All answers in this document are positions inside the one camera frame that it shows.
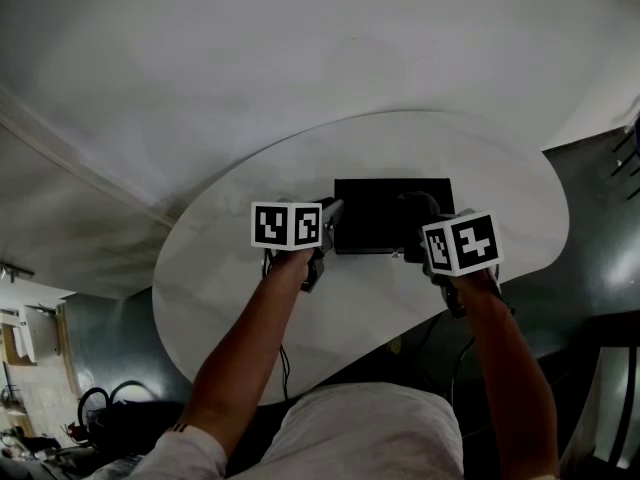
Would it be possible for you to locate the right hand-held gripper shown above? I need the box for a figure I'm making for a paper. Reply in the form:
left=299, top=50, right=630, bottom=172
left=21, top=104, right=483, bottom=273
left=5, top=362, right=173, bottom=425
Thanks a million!
left=421, top=208, right=503, bottom=320

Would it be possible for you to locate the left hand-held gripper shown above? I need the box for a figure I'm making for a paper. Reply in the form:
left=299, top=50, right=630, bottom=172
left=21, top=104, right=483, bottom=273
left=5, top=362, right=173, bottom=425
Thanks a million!
left=250, top=196, right=347, bottom=294

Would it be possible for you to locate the black rectangular box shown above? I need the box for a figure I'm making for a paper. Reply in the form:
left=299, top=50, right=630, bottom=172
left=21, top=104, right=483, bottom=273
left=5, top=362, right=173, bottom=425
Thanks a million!
left=333, top=177, right=457, bottom=257

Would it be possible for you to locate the dark grey fluffy cloth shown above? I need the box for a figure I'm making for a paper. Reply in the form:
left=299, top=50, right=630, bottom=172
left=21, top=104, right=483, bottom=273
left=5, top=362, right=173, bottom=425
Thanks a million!
left=397, top=190, right=443, bottom=230

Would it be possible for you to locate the person's right forearm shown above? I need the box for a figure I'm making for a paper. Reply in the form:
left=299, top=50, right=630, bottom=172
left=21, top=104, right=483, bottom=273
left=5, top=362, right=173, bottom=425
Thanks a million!
left=452, top=269, right=561, bottom=477

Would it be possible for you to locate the person's left forearm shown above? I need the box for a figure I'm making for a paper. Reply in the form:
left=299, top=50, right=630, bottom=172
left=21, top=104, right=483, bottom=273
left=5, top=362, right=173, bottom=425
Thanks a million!
left=182, top=247, right=314, bottom=457

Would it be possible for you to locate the blue-grey chair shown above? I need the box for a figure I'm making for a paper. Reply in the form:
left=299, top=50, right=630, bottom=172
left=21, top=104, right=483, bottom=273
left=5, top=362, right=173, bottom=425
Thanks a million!
left=611, top=115, right=640, bottom=200

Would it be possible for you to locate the person's white shirt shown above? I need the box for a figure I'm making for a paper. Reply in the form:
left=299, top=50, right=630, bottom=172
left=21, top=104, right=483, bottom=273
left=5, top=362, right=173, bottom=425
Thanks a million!
left=127, top=381, right=467, bottom=480

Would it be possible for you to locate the black framed chair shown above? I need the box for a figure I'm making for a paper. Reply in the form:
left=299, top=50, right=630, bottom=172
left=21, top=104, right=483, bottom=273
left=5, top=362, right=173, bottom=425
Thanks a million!
left=558, top=312, right=640, bottom=471

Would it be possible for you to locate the black bag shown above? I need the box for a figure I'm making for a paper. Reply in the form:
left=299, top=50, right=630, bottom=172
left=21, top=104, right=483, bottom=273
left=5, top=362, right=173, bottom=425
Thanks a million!
left=76, top=379, right=169, bottom=450

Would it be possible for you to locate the ceiling track light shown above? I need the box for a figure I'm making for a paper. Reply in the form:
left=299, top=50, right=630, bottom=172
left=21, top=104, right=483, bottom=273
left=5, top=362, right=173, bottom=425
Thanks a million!
left=0, top=261, right=36, bottom=285

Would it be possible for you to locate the grey plastic wrap bundle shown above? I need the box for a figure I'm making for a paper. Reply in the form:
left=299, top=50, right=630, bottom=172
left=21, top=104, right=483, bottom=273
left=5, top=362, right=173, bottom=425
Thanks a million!
left=88, top=454, right=152, bottom=480

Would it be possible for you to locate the small red object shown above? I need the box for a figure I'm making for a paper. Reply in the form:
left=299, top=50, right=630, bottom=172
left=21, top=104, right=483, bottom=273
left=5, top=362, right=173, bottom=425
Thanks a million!
left=60, top=421, right=90, bottom=443

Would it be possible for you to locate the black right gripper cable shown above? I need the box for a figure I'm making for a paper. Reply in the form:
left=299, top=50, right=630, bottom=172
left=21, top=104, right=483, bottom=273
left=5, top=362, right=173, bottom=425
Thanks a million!
left=448, top=335, right=479, bottom=410

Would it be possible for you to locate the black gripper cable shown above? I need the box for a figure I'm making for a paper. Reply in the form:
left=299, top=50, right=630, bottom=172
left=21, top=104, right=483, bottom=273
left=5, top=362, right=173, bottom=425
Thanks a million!
left=448, top=335, right=479, bottom=410
left=276, top=342, right=293, bottom=402

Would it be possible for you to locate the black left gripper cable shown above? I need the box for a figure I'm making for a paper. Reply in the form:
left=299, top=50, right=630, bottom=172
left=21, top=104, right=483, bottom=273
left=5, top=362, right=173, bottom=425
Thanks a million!
left=276, top=342, right=293, bottom=402

